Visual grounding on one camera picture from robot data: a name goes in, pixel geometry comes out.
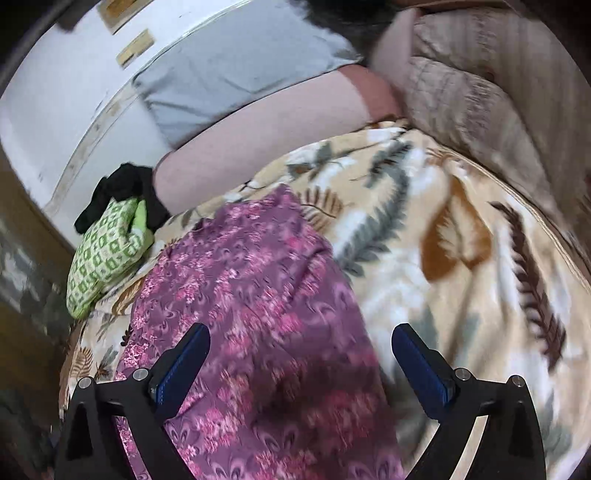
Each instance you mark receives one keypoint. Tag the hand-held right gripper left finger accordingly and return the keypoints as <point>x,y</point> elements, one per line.
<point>184,369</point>

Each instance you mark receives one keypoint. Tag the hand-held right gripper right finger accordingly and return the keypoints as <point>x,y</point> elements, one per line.
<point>418,369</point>

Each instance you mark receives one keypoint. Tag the purple floral garment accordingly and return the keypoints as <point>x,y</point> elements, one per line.
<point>254,286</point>

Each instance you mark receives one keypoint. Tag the green checked pillow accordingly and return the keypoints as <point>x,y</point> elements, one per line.
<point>108,254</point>

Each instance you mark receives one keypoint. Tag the leaf print blanket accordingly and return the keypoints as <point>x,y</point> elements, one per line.
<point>415,217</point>

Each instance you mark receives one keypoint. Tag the wooden door with glass panel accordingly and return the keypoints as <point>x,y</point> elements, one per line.
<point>27,277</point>

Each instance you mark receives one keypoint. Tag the black garment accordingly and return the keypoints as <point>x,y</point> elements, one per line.
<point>124,184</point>

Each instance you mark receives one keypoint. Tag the pink bolster cushion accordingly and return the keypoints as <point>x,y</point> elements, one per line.
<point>258,138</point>

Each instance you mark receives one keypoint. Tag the striped beige cushion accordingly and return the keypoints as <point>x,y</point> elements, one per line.
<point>466,106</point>

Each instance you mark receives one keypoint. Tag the grey pillow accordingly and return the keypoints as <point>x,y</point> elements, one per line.
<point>240,69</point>

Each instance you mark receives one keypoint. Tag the dark furry cushion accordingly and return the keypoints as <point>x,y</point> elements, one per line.
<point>351,18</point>

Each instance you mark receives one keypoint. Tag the small beige wall switch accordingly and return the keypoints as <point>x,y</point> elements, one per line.
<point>124,59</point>

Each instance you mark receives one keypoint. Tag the large beige wall switch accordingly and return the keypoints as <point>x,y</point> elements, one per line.
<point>141,42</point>

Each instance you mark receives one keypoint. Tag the small wall picture frame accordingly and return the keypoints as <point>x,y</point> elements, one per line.
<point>115,14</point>

